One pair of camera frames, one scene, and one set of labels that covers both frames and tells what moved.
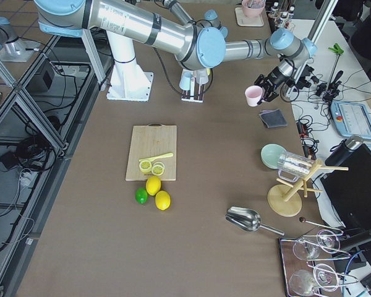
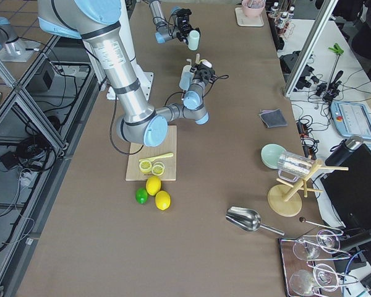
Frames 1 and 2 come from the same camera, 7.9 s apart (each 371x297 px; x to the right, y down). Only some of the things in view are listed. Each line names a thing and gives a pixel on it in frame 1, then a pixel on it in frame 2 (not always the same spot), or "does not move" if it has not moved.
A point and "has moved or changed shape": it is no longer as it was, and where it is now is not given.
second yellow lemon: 162,200 does not move
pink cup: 253,95 has moved or changed shape
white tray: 242,20 does not move
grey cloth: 273,119 does not move
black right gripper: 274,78 → 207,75
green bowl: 271,154 does not move
